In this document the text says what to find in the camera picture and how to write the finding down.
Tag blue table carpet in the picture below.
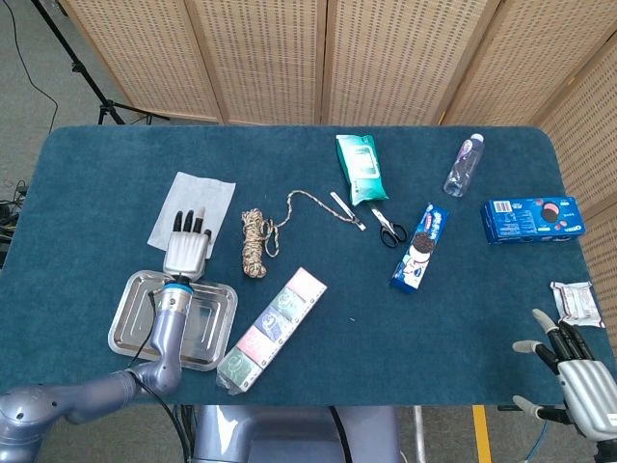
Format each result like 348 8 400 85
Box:
0 124 617 407

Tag multicolour tissue pack strip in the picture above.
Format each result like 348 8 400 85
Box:
215 267 329 396

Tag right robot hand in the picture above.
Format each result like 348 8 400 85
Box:
511 308 617 443

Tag metal table leg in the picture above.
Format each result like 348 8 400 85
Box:
412 405 428 463

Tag black handled scissors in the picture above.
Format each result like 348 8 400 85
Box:
368 202 409 249

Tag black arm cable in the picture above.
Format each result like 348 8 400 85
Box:
127 288 192 463

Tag white snack packet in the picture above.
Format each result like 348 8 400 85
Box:
550 281 606 330

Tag clear plastic water bottle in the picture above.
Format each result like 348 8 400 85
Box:
443 133 486 199

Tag slim blue cookie box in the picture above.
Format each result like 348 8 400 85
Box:
389 202 450 294

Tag cable bunch beside torso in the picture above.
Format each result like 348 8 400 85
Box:
172 404 195 463

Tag grey robot torso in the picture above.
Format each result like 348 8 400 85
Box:
190 404 404 463

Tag camouflage rope bundle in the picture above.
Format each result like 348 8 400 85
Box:
240 189 356 281

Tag black torso cable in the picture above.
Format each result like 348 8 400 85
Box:
328 406 351 463

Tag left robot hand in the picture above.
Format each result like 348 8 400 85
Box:
162 207 214 284

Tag silver metal tray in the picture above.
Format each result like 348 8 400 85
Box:
107 269 239 372

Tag black tripod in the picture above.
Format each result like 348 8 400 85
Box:
31 0 171 125

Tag wide blue cookie box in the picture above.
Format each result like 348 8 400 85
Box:
480 195 587 246

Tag floor cable tangle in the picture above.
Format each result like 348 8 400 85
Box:
0 178 28 271

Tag blue cable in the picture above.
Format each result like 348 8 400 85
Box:
523 417 551 463

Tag green wet wipes pack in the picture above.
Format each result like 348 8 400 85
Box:
335 133 389 207

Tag black floor cable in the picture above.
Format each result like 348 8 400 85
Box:
7 0 60 134

